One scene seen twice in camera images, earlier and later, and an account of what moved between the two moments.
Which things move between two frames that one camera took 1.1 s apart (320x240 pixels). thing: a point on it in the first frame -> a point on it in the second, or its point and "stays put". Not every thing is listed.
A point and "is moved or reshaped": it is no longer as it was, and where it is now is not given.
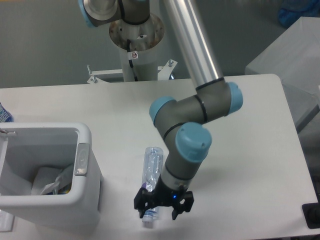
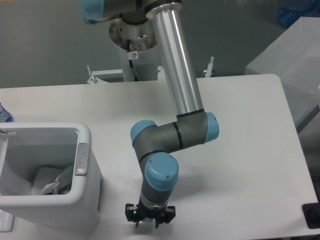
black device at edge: (311, 212) stays put
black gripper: (164, 195) -> (136, 214)
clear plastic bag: (48, 181) stays put
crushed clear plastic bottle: (152, 169) is moved or reshaped
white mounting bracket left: (94, 80) stays put
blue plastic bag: (291, 10) stays put
